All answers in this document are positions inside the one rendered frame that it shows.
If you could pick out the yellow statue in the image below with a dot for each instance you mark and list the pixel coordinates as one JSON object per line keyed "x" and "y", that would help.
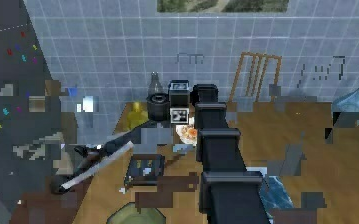
{"x": 136, "y": 115}

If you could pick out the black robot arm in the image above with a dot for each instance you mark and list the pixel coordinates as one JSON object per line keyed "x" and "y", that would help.
{"x": 222, "y": 160}

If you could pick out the white plate with food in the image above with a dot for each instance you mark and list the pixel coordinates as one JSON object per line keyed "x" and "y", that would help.
{"x": 187, "y": 133}

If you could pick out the clear glass bottle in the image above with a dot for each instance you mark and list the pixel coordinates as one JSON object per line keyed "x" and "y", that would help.
{"x": 155, "y": 85}

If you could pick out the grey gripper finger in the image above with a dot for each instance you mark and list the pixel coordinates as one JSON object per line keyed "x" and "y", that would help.
{"x": 97, "y": 165}
{"x": 120, "y": 137}

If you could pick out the pale blue glass vase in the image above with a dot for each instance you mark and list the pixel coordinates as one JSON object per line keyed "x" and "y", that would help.
{"x": 350, "y": 98}

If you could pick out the blue patterned cloth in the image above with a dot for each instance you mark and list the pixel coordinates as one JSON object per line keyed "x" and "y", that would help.
{"x": 275, "y": 195}

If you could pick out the dark grey fridge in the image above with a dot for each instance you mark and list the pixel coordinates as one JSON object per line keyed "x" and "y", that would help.
{"x": 17, "y": 100}

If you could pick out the green round plate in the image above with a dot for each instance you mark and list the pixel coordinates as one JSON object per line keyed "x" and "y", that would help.
{"x": 133, "y": 215}

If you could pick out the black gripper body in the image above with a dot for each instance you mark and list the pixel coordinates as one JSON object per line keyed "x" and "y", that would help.
{"x": 158, "y": 106}

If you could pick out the light wooden chair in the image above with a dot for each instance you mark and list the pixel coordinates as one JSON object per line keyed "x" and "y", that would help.
{"x": 257, "y": 76}

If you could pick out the brown wooden table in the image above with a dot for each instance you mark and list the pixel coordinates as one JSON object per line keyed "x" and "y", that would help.
{"x": 313, "y": 150}

